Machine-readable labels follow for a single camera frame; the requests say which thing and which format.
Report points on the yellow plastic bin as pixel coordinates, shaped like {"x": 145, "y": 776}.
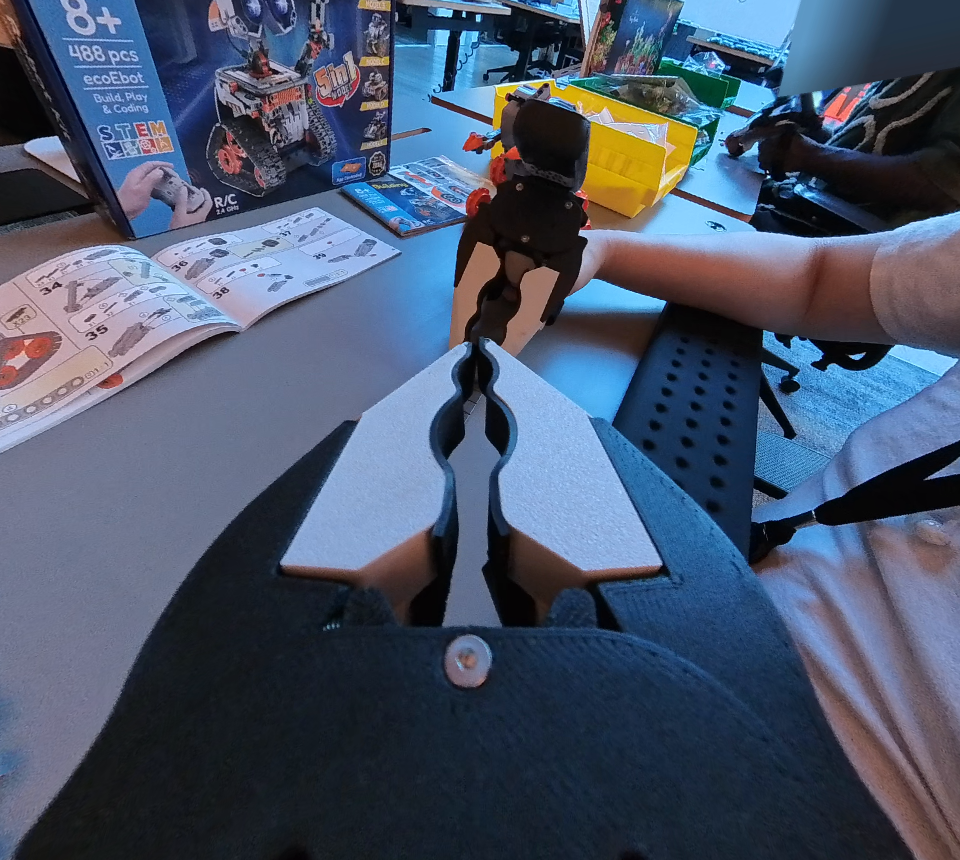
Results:
{"x": 637, "y": 170}

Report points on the green plastic bin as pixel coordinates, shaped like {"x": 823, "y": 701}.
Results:
{"x": 705, "y": 88}

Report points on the blue toy box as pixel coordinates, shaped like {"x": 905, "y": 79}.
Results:
{"x": 187, "y": 50}

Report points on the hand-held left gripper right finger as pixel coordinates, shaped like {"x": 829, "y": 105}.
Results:
{"x": 577, "y": 500}

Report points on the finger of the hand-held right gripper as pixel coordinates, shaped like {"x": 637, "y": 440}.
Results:
{"x": 536, "y": 305}
{"x": 465, "y": 298}

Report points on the person's right forearm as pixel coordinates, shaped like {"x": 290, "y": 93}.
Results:
{"x": 712, "y": 275}

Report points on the black perforated panel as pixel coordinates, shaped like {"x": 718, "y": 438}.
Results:
{"x": 690, "y": 410}

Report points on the closed blue booklet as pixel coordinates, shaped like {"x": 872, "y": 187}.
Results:
{"x": 390, "y": 208}

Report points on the printed leaflet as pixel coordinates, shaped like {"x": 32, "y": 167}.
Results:
{"x": 442, "y": 178}

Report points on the black office chair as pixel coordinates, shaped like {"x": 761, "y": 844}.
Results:
{"x": 851, "y": 354}

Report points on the clear plastic bags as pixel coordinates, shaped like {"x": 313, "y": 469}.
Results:
{"x": 622, "y": 122}

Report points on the black toy vehicle orange wheels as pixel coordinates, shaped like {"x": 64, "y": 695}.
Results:
{"x": 478, "y": 202}

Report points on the grey desk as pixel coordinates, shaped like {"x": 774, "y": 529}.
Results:
{"x": 150, "y": 500}

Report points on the colourful tall box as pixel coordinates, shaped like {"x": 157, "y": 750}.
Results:
{"x": 637, "y": 28}

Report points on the open instruction booklet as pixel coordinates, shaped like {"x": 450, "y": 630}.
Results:
{"x": 112, "y": 305}

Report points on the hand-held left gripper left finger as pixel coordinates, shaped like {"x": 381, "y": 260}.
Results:
{"x": 367, "y": 500}

